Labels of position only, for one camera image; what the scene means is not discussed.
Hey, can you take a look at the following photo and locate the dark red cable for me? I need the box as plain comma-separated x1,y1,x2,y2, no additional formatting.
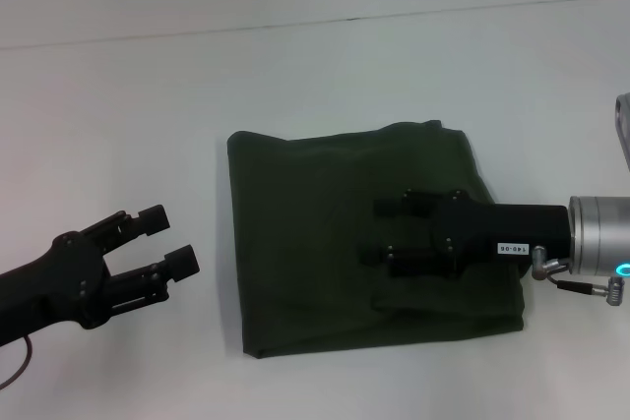
0,334,33,388

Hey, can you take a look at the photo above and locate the right gripper cable with connector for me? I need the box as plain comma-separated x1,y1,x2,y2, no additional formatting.
531,243,629,309

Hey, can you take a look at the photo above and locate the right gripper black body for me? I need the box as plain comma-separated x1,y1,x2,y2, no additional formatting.
426,189,573,281

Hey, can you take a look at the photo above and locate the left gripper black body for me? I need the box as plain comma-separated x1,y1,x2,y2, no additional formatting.
0,229,117,348

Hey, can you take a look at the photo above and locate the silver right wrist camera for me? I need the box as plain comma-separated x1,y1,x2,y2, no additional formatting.
614,91,630,171

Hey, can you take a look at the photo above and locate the dark green FREE! t-shirt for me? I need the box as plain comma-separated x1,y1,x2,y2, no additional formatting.
225,119,526,360

